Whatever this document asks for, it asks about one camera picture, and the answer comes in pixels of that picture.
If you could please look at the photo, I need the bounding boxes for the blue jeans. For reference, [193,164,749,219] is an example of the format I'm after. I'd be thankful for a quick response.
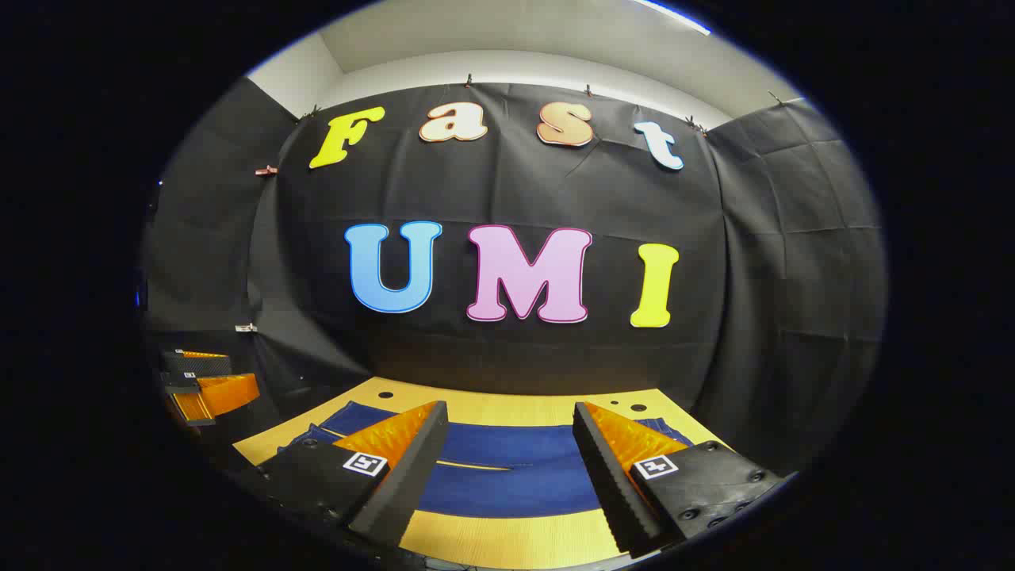
[278,400,695,519]

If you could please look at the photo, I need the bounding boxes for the black backdrop cloth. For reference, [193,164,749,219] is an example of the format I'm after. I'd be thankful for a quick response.
[141,75,887,477]

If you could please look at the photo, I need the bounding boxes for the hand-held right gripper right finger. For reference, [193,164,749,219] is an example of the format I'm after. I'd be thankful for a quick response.
[573,401,794,558]

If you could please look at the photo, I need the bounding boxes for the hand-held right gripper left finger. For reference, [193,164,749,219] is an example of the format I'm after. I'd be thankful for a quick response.
[238,400,449,548]

